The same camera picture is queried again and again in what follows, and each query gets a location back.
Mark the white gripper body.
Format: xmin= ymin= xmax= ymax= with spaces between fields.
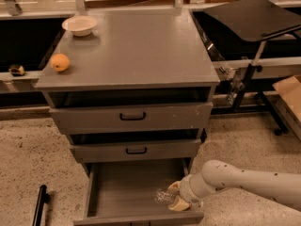
xmin=180 ymin=174 xmax=204 ymax=203

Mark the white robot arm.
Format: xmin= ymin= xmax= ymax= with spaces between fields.
xmin=167 ymin=160 xmax=301 ymax=212

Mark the grey middle drawer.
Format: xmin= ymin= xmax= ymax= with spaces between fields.
xmin=71 ymin=139 xmax=201 ymax=163

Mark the grey open bottom drawer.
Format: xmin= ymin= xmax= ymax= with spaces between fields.
xmin=73 ymin=159 xmax=203 ymax=226

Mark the grey top drawer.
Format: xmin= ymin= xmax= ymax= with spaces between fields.
xmin=50 ymin=103 xmax=213 ymax=135

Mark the grey drawer cabinet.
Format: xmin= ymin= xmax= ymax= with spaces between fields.
xmin=34 ymin=8 xmax=221 ymax=174

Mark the brown cardboard box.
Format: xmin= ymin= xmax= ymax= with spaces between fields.
xmin=273 ymin=75 xmax=301 ymax=140

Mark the black bar on floor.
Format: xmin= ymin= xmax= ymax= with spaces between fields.
xmin=32 ymin=185 xmax=50 ymax=226

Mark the orange fruit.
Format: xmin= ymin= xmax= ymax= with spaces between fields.
xmin=51 ymin=54 xmax=70 ymax=73

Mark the black tray stand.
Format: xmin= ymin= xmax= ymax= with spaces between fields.
xmin=196 ymin=0 xmax=301 ymax=135

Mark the white bowl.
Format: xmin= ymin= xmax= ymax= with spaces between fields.
xmin=62 ymin=16 xmax=97 ymax=37

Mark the yellow black tape measure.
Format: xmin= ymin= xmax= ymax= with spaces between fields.
xmin=8 ymin=64 xmax=25 ymax=76

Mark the metal clamp bracket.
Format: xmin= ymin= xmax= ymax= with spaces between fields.
xmin=218 ymin=66 xmax=245 ymax=105

